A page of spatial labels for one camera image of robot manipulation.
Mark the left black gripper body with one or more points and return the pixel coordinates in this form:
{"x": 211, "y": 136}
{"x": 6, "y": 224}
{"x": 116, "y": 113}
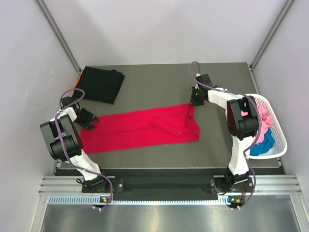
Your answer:
{"x": 84, "y": 119}

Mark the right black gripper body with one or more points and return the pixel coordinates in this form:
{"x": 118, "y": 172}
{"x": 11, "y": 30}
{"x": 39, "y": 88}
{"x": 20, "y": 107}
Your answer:
{"x": 196, "y": 98}

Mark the red t shirt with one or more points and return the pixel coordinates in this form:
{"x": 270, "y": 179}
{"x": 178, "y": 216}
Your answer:
{"x": 158, "y": 126}

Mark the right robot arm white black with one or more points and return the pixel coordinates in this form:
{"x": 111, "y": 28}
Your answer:
{"x": 241, "y": 115}

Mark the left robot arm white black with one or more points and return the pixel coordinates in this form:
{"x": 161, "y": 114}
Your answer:
{"x": 64, "y": 142}

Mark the folded black t shirt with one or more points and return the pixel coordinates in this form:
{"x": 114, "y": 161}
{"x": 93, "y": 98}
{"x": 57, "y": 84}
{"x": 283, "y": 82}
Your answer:
{"x": 100, "y": 85}

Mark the folded orange t shirt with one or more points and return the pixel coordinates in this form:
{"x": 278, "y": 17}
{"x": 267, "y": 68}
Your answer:
{"x": 78, "y": 79}

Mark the pink t shirt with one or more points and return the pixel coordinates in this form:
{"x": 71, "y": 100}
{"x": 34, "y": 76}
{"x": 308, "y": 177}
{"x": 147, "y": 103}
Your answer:
{"x": 266, "y": 122}

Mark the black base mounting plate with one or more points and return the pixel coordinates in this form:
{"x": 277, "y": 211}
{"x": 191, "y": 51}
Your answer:
{"x": 169, "y": 184}

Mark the blue t shirt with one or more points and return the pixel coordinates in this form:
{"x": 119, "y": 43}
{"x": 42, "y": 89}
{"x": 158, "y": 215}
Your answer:
{"x": 265, "y": 145}

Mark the white plastic basket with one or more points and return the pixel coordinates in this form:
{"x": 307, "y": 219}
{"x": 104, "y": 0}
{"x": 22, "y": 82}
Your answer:
{"x": 280, "y": 146}

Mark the slotted cable duct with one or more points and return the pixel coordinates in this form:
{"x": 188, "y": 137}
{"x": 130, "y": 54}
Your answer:
{"x": 102, "y": 200}

